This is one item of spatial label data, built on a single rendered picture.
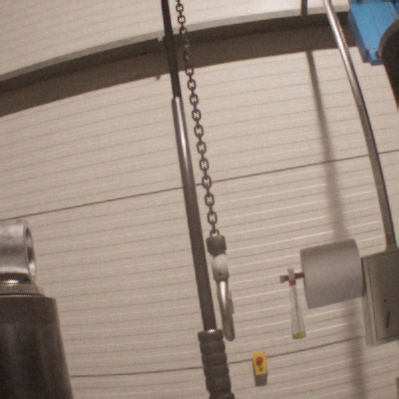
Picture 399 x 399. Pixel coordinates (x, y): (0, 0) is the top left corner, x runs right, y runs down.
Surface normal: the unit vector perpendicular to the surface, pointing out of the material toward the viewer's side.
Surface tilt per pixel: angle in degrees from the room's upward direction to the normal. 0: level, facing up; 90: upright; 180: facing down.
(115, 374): 90
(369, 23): 90
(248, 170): 90
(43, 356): 90
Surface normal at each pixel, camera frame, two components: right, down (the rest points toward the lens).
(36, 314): 0.73, -0.28
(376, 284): -0.13, -0.24
